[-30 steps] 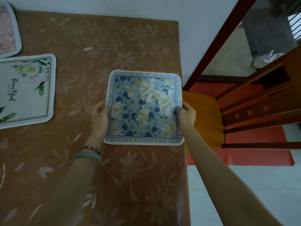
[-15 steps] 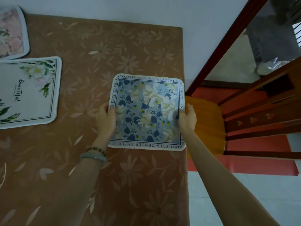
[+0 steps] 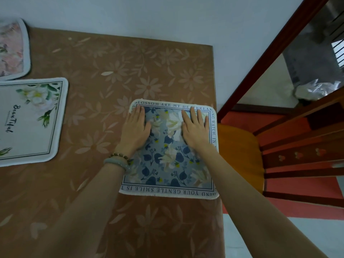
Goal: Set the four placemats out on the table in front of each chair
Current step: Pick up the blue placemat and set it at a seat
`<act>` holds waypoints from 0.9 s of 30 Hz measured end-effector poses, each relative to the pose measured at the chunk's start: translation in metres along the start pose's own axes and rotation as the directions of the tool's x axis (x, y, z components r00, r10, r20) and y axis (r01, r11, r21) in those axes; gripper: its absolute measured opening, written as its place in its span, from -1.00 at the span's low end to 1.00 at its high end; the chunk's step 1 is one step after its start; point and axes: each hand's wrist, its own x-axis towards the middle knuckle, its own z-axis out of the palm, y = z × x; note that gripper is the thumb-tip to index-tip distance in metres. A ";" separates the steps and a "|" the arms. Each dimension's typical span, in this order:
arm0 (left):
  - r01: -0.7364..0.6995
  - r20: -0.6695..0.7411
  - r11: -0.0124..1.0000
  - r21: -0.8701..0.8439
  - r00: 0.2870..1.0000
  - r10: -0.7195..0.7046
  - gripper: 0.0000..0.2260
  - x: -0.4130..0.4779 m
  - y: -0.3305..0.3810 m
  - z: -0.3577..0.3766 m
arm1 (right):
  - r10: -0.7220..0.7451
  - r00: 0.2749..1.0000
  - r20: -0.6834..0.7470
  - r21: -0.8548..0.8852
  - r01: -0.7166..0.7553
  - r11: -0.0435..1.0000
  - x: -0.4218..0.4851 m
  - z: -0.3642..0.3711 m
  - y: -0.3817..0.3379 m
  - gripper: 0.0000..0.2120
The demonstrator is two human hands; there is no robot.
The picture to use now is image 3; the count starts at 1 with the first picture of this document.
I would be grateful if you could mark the person's left hand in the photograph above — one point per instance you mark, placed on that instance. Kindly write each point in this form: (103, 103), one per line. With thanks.
(135, 134)

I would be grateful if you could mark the person's right hand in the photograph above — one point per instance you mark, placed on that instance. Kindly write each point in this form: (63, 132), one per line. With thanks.
(197, 134)

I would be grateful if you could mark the blue floral placemat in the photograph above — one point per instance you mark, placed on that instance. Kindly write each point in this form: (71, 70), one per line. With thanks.
(166, 169)

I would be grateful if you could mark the cream line-bordered floral placemat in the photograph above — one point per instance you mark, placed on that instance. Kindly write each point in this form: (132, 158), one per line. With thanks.
(27, 126)

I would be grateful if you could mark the pink floral placemat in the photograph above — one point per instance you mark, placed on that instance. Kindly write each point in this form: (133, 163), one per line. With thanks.
(13, 51)

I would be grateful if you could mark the person's left forearm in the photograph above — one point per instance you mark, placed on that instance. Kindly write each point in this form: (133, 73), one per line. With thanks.
(80, 212)

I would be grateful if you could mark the person's right forearm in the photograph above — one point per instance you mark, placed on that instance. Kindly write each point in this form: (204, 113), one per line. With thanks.
(255, 212)

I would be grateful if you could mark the pale green jade bangle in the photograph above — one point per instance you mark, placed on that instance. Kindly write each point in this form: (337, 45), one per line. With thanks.
(118, 163)

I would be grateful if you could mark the orange wooden chair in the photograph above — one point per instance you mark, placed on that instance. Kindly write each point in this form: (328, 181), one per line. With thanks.
(236, 153)

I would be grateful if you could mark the wooden table with floral cover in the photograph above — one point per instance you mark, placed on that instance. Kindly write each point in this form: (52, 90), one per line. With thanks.
(94, 77)

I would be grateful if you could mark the white plastic bag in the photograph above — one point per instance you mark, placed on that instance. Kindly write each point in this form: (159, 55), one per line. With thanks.
(314, 89)

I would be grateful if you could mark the red floor mat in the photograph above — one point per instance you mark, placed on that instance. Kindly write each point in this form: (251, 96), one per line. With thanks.
(309, 212)

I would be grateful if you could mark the dark barred grille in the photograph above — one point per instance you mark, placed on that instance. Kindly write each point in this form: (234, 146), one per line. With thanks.
(339, 51)

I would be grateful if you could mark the dark red door frame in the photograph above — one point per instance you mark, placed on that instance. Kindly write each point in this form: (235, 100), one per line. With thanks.
(268, 56)

